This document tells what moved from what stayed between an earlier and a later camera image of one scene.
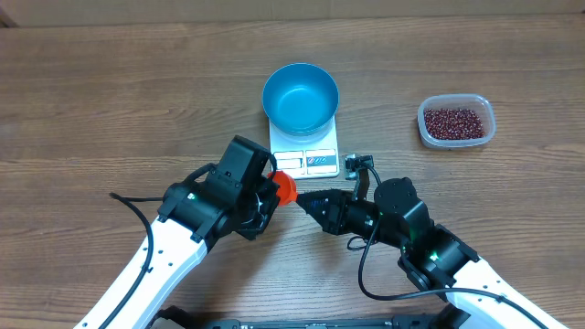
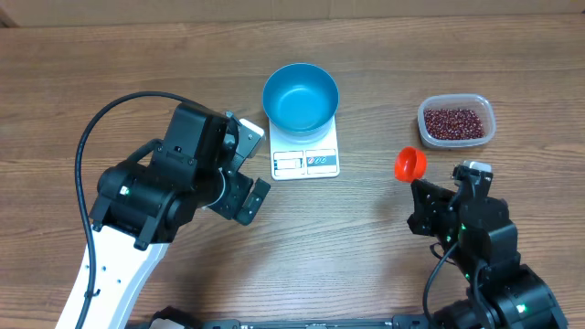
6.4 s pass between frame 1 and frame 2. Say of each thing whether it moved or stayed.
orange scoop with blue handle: moved
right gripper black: moved
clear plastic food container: stayed
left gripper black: moved
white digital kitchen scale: stayed
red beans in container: stayed
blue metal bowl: stayed
